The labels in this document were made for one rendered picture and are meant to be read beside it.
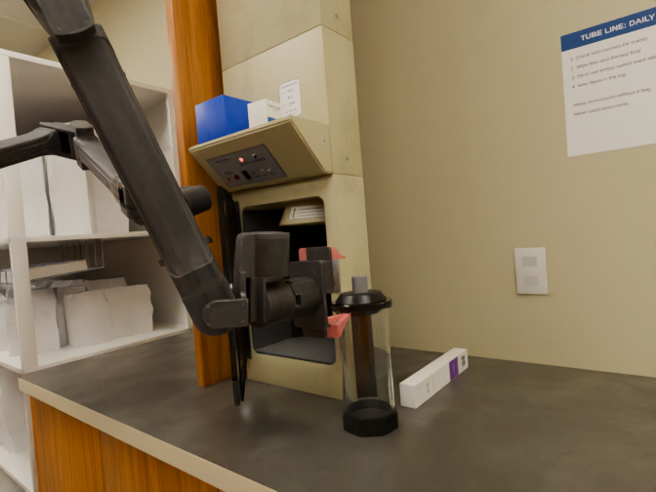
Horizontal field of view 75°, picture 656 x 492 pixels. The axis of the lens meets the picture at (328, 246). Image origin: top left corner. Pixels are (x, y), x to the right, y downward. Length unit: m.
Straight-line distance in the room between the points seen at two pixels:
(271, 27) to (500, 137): 0.61
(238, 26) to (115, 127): 0.66
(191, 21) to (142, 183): 0.75
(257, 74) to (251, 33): 0.10
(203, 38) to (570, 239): 1.02
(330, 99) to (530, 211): 0.56
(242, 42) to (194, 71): 0.15
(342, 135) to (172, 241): 0.50
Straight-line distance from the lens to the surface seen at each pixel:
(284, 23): 1.04
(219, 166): 1.01
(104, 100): 0.55
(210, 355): 1.13
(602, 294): 1.15
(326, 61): 0.94
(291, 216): 0.98
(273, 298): 0.57
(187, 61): 1.18
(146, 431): 0.95
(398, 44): 1.37
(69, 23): 0.54
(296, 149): 0.85
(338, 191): 0.88
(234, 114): 0.98
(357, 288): 0.76
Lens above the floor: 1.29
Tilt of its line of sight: 1 degrees down
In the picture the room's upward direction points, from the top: 4 degrees counter-clockwise
